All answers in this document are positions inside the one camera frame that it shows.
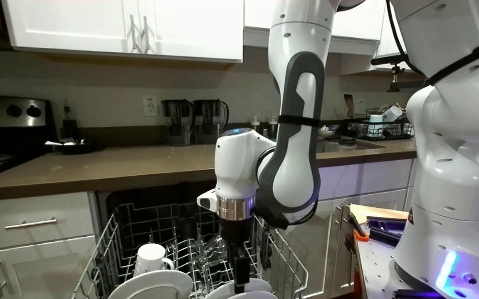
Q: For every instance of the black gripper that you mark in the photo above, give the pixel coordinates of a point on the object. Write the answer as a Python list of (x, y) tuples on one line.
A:
[(236, 231)]

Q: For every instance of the white ceramic plate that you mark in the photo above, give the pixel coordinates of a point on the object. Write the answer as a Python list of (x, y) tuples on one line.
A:
[(151, 284), (262, 296), (217, 289)]

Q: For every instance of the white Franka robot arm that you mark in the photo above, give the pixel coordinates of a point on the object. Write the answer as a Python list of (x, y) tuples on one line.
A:
[(300, 83)]

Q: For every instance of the open dishwasher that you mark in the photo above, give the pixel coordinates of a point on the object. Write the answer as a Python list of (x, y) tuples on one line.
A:
[(141, 199)]

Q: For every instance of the clear drinking glass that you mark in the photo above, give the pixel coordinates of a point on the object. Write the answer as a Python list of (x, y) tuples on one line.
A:
[(217, 251)]

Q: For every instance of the white mug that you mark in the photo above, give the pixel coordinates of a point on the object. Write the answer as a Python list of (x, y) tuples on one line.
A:
[(151, 258)]

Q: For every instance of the orange and black clamp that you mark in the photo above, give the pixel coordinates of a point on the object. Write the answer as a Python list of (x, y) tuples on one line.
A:
[(360, 234)]

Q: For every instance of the grey robot table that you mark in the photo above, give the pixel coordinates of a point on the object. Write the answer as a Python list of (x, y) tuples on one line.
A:
[(375, 266)]

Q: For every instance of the small soap bottle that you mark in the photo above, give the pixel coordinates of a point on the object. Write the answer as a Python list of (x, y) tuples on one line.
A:
[(257, 126), (274, 128)]

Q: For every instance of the light wood board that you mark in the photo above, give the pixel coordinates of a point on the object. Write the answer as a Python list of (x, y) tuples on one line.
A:
[(379, 211)]

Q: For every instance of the grey lower cabinets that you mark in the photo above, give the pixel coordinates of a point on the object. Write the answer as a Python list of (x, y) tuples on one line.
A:
[(362, 179)]

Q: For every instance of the black tool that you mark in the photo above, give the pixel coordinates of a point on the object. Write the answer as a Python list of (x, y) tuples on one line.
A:
[(387, 228)]

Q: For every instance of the black coffee maker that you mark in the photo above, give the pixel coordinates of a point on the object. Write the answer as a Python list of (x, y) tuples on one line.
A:
[(179, 118), (209, 118)]

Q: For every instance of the steel kitchen sink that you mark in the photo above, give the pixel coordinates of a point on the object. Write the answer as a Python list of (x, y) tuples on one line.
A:
[(350, 146)]

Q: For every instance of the grey drawer front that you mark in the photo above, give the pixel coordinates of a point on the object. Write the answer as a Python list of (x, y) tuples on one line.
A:
[(58, 213)]

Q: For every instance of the grey lower cabinet door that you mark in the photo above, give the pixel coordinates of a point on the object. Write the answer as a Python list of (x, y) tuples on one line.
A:
[(46, 271)]

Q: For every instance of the black dish drying rack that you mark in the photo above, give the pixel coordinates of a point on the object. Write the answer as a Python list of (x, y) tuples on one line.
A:
[(382, 130)]

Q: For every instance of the black tray with white items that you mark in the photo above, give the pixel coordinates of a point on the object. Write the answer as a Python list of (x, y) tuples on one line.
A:
[(74, 148)]

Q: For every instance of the dark bottle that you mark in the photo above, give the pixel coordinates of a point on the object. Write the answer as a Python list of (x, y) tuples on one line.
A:
[(69, 125)]

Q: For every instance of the black and steel stove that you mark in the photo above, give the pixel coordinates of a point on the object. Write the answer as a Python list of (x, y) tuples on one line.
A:
[(8, 113)]

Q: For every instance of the white wall outlet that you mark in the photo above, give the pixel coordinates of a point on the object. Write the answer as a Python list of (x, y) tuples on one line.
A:
[(151, 103)]

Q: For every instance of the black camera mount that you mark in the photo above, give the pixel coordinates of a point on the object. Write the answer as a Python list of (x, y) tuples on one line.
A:
[(395, 80)]

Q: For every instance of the black stereo camera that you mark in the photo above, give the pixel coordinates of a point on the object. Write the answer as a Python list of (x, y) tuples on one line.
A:
[(387, 58)]

